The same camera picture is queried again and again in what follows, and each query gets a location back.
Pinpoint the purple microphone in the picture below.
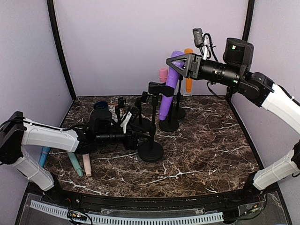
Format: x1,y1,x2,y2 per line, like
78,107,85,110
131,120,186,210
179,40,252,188
158,51,186,121

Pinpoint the black stand of purple microphone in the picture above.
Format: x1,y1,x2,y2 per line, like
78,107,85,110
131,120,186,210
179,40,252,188
138,82,165,162

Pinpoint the orange microphone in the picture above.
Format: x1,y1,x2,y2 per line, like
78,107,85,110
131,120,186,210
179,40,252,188
184,48,194,93

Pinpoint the black stand of beige microphone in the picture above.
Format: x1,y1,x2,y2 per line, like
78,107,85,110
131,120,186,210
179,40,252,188
134,91,150,130

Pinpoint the black stand of blue microphone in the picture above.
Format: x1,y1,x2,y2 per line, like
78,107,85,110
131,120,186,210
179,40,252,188
115,97,126,119

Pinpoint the beige microphone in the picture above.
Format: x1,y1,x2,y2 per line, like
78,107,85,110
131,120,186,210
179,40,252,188
82,154,92,177

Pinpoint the green microphone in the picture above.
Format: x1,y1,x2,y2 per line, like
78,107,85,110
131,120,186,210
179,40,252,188
67,152,83,177

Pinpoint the blue microphone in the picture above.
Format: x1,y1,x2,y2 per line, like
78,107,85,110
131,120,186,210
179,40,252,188
39,147,51,167

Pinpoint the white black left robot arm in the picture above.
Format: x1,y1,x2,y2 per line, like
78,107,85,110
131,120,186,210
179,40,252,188
0,109,149,204

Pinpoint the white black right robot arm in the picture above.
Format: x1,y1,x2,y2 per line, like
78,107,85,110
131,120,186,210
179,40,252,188
166,37,300,203

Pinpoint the pink microphone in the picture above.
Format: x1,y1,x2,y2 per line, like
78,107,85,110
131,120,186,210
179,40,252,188
159,68,168,83

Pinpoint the black stand of pink microphone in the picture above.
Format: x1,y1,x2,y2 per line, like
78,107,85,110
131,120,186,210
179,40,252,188
159,104,179,132

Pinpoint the black stand of orange microphone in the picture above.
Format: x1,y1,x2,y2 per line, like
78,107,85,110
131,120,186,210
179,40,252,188
172,75,186,120

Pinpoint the floral patterned saucer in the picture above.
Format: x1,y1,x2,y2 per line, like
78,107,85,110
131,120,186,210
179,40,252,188
108,103,117,119

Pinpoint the dark blue mug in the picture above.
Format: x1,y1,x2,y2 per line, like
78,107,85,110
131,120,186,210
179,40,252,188
93,101,109,111

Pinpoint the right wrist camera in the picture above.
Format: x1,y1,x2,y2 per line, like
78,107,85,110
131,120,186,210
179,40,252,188
193,28,204,48

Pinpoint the black right corner post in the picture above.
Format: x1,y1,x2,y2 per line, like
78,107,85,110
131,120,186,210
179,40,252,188
226,0,255,101

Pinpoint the black corner post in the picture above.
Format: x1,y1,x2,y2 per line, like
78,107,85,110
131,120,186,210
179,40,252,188
46,0,77,101
226,0,255,101

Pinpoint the white slotted cable duct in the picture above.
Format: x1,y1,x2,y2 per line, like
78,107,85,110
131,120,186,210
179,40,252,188
30,200,224,225

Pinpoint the black front rail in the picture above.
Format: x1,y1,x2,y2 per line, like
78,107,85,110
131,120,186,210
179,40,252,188
61,190,269,217

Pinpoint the black left corner post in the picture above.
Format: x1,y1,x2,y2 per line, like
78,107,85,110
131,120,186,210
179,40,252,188
46,0,77,101

